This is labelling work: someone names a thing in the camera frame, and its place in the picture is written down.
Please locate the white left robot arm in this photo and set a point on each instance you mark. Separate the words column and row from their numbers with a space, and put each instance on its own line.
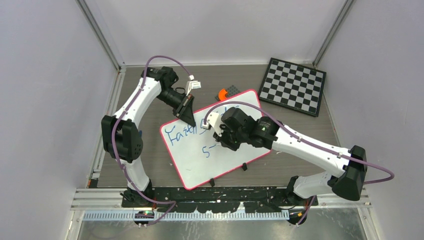
column 122, row 138

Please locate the black whiteboard stand clip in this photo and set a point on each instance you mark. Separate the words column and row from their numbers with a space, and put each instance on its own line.
column 244, row 167
column 212, row 182

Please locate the black and white chessboard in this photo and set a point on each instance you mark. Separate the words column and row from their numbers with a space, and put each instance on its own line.
column 293, row 86

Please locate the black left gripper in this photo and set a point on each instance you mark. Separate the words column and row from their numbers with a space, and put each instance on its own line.
column 184, row 111

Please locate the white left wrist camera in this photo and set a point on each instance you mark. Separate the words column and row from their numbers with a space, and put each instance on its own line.
column 192, row 84

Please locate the orange curved block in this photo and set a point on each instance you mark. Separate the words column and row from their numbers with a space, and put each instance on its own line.
column 222, row 95

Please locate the aluminium frame rail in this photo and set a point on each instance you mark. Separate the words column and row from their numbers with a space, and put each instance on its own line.
column 106, row 205

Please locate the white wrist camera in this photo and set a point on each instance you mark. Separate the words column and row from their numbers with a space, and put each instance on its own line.
column 213, row 121
column 192, row 84

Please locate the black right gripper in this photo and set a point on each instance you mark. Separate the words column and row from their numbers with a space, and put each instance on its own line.
column 234, row 146

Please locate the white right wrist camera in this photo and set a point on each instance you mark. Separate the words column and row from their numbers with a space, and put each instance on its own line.
column 213, row 121

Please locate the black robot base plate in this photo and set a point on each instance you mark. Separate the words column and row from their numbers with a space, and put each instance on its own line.
column 254, row 199

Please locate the pink-framed whiteboard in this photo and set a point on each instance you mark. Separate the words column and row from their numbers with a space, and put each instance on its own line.
column 197, row 157

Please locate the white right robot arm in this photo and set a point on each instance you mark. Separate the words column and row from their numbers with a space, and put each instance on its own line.
column 344, row 173

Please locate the grey lego baseplate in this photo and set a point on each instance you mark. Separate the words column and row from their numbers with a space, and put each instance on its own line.
column 232, row 91

